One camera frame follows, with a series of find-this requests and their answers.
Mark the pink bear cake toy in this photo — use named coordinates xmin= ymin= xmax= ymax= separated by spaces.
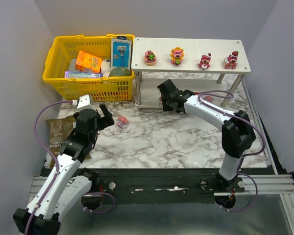
xmin=144 ymin=50 xmax=157 ymax=66

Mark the pink bear sunflower toy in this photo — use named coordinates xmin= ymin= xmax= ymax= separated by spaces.
xmin=170 ymin=47 xmax=184 ymax=66

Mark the pink bear white-hat toy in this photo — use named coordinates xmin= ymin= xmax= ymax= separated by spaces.
xmin=197 ymin=53 xmax=212 ymax=70

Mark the pink bear strawberry toy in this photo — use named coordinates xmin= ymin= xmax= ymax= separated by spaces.
xmin=223 ymin=50 xmax=239 ymax=70

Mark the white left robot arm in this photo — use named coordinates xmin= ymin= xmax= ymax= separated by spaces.
xmin=13 ymin=104 xmax=114 ymax=235

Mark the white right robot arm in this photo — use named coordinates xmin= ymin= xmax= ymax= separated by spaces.
xmin=157 ymin=79 xmax=256 ymax=191

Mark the white two-tier shelf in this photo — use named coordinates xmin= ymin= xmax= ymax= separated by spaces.
xmin=131 ymin=37 xmax=251 ymax=110

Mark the brown paper bag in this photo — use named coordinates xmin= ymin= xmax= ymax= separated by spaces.
xmin=45 ymin=115 xmax=92 ymax=161

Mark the green melon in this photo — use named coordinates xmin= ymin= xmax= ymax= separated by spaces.
xmin=109 ymin=67 xmax=132 ymax=77

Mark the white item in basket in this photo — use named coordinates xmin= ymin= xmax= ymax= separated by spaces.
xmin=100 ymin=59 xmax=111 ymax=73

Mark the purple flat box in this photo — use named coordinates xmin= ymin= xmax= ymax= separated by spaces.
xmin=64 ymin=71 xmax=104 ymax=79

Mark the orange snack box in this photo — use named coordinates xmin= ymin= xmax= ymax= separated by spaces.
xmin=75 ymin=50 xmax=103 ymax=73

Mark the blue razor package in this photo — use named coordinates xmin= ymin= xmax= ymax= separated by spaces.
xmin=110 ymin=39 xmax=132 ymax=70

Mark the yellow plastic basket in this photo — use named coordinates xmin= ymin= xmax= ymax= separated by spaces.
xmin=42 ymin=34 xmax=135 ymax=102

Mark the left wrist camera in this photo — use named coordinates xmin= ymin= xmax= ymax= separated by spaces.
xmin=72 ymin=94 xmax=95 ymax=112

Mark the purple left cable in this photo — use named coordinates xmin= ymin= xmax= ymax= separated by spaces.
xmin=24 ymin=100 xmax=76 ymax=235

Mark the purple cable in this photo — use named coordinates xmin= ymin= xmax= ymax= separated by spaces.
xmin=24 ymin=100 xmax=76 ymax=235
xmin=197 ymin=90 xmax=267 ymax=212

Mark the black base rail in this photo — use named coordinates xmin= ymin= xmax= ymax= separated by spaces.
xmin=63 ymin=167 xmax=263 ymax=205

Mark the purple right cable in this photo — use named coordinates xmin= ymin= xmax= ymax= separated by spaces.
xmin=197 ymin=90 xmax=267 ymax=212

